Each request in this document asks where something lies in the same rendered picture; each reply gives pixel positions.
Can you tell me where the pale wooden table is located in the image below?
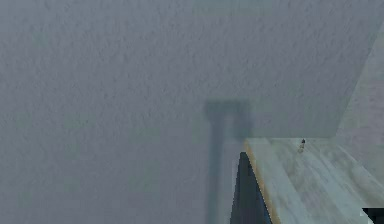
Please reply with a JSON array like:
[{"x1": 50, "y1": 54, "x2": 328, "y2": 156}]
[{"x1": 229, "y1": 137, "x2": 384, "y2": 224}]

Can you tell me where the black box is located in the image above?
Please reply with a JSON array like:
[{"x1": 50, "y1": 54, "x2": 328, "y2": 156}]
[{"x1": 361, "y1": 207, "x2": 384, "y2": 224}]

